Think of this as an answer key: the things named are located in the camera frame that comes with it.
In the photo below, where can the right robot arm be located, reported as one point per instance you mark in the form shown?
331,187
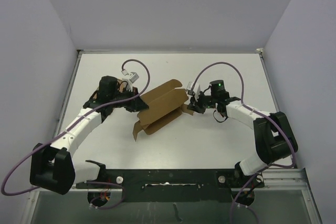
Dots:
274,138

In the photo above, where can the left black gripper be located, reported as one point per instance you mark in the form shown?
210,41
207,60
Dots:
137,104

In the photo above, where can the brown cardboard box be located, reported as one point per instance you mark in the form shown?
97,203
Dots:
166,103
126,89

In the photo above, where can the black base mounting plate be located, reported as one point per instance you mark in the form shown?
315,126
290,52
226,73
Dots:
180,185

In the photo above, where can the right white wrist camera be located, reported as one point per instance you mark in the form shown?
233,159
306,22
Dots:
193,89

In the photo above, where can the folded brown cardboard box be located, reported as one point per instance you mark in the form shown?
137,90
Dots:
126,89

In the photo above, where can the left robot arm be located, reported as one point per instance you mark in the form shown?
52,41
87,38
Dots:
52,167

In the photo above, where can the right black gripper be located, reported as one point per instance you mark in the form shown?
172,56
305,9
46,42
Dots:
195,105

